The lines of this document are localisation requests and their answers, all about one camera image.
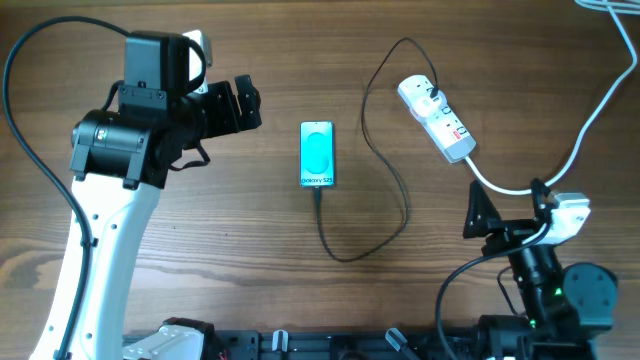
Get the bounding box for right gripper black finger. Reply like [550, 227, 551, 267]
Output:
[462, 180, 502, 239]
[530, 178, 551, 225]

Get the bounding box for white two-socket power strip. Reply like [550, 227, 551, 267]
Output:
[397, 75, 476, 163]

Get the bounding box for turquoise screen Galaxy smartphone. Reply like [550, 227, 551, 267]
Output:
[299, 121, 335, 187]

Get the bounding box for black USB charging cable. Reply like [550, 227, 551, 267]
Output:
[312, 37, 442, 263]

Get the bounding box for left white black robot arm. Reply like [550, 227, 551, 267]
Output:
[33, 30, 261, 359]

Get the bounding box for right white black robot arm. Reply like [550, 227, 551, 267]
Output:
[463, 179, 618, 359]

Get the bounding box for white USB charger plug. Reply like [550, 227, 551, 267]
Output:
[409, 91, 448, 121]

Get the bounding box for left black camera cable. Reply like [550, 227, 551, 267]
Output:
[1, 15, 211, 360]

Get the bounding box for white power strip cord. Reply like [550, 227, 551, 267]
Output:
[464, 0, 640, 196]

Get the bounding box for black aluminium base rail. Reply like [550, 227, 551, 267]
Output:
[119, 327, 501, 360]

